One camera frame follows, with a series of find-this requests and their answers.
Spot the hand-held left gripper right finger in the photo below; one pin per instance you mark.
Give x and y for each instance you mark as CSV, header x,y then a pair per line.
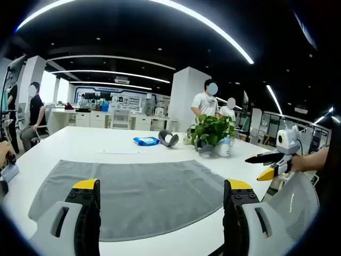
x,y
255,229

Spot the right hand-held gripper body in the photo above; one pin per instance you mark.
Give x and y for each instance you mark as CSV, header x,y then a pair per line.
x,y
289,142

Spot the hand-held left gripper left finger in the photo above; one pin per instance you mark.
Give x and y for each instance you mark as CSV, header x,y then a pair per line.
x,y
64,226

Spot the grey towel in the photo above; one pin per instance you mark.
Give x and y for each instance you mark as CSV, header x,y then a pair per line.
x,y
149,192

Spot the person's right hand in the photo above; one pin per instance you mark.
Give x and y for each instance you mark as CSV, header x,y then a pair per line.
x,y
296,163

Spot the white mesh office chair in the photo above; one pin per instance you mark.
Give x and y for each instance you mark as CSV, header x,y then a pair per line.
x,y
298,202

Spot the short ceiling light strip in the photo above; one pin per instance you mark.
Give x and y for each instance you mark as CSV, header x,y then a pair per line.
x,y
274,100

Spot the grey curved band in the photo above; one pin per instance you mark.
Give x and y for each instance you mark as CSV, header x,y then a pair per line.
x,y
163,138
205,150

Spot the green potted plant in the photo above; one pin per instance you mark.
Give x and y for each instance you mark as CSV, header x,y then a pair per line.
x,y
210,130

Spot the light grey box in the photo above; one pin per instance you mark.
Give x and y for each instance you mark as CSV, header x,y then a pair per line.
x,y
9,172

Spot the black device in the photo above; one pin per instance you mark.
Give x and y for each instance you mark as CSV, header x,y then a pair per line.
x,y
12,158

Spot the grey office chair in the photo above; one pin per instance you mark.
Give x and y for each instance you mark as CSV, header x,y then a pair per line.
x,y
46,125

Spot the white cabinet row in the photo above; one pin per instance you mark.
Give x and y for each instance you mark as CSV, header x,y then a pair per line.
x,y
98,118

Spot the blue wipes packet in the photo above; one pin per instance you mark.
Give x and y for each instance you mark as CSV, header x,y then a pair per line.
x,y
146,140

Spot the long ceiling light strip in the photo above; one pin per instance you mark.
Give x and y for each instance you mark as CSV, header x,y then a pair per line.
x,y
202,18

